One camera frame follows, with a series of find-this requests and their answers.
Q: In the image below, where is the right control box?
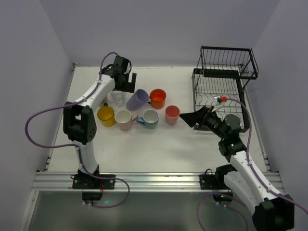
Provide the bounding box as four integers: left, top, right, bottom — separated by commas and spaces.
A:
212, 192, 233, 205

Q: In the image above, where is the orange mug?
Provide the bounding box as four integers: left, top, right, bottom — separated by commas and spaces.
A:
149, 89, 167, 109

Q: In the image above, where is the purple cable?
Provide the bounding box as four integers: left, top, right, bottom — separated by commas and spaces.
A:
25, 51, 130, 209
197, 96, 308, 231

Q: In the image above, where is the blue mug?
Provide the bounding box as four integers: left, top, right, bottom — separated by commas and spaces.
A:
136, 109, 159, 129

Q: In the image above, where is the lavender cup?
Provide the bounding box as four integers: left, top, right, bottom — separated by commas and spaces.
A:
126, 89, 149, 111

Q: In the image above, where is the pink ceramic mug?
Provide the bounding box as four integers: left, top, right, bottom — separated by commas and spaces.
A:
115, 109, 138, 131

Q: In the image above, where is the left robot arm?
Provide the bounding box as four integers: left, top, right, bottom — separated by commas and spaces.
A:
63, 55, 137, 185

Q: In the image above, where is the yellow mug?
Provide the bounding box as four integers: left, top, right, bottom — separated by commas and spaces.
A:
97, 103, 116, 127

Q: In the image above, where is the clear glass cup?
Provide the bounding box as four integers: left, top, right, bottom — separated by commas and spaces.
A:
110, 90, 126, 107

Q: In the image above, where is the pink tumbler cup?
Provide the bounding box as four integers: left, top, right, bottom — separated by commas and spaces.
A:
165, 105, 180, 125

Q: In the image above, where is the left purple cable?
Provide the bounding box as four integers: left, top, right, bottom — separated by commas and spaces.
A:
25, 51, 130, 209

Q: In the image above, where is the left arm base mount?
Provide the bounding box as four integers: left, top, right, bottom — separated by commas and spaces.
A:
70, 173, 115, 190

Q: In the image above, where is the control box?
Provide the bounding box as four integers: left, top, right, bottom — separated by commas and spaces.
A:
212, 192, 233, 205
82, 192, 103, 205

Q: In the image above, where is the aluminium mounting rail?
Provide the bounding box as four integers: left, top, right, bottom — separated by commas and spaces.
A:
32, 170, 284, 192

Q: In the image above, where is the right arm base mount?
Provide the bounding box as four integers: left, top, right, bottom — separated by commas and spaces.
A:
199, 168, 229, 190

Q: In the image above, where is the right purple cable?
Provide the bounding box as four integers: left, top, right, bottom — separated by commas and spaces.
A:
197, 96, 308, 231

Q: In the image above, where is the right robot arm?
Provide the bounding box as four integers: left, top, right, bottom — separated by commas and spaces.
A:
180, 106, 295, 231

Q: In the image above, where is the left control box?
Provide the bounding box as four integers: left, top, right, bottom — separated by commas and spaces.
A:
82, 192, 103, 205

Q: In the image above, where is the black dish rack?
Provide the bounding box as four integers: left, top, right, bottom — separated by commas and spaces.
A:
192, 46, 258, 133

